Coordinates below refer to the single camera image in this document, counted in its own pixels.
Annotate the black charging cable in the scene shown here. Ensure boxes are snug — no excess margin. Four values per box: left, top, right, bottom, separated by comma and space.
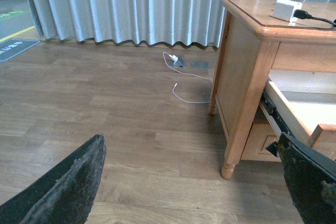
292, 9, 336, 28

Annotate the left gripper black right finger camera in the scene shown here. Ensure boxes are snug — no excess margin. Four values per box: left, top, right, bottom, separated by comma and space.
266, 132, 335, 223

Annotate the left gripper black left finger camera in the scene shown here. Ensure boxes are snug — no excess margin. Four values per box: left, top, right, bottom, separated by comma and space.
1, 134, 107, 223

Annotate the white floor charger plug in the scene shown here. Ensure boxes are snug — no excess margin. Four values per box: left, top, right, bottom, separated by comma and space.
169, 55, 178, 62

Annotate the grey floor sign sticker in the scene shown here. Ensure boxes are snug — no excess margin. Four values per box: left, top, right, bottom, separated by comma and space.
0, 39, 40, 62

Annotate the light wooden nightstand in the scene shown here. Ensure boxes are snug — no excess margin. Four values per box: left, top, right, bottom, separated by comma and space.
209, 0, 335, 179

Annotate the white charger adapter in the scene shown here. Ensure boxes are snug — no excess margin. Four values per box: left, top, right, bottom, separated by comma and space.
272, 0, 302, 23

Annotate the wooden drawer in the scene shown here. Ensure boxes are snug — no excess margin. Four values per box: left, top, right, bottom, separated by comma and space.
241, 123, 280, 162
261, 69, 335, 161

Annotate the open metal floor socket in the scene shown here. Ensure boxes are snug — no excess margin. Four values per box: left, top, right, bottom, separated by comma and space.
171, 56, 187, 68

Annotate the closed metal floor plate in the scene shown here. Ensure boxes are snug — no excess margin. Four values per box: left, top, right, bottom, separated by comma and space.
192, 61, 209, 70

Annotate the white floor cable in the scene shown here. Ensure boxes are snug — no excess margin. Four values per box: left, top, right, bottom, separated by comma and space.
162, 51, 214, 104

